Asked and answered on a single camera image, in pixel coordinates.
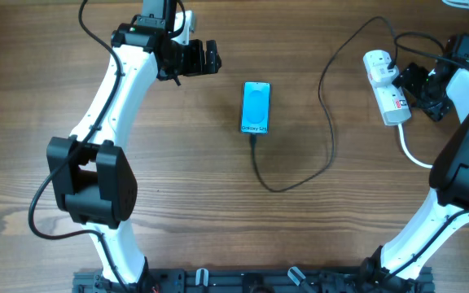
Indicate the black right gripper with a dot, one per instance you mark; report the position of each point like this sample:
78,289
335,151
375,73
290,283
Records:
437,109

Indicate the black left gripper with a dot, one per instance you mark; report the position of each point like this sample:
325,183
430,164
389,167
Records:
196,67

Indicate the blue screen Galaxy smartphone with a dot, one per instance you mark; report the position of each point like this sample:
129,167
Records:
255,111

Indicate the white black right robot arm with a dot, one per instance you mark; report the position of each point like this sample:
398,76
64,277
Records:
396,266

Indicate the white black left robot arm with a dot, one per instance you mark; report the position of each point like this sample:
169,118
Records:
90,174

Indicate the white charger plug adapter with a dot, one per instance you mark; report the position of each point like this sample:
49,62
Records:
382,75

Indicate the white power strip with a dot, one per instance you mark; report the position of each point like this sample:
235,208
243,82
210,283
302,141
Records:
393,106

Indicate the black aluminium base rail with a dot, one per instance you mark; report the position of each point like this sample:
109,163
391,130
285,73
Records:
337,279

